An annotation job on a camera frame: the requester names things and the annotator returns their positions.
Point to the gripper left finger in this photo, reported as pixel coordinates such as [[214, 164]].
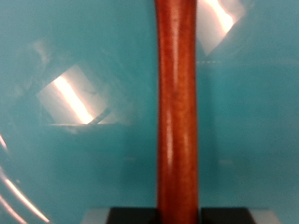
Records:
[[130, 216]]

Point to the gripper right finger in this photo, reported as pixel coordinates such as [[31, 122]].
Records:
[[227, 216]]

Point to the blue plastic plate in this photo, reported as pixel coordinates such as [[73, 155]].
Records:
[[78, 161]]

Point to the brown wooden spoon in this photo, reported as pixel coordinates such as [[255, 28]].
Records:
[[177, 109]]

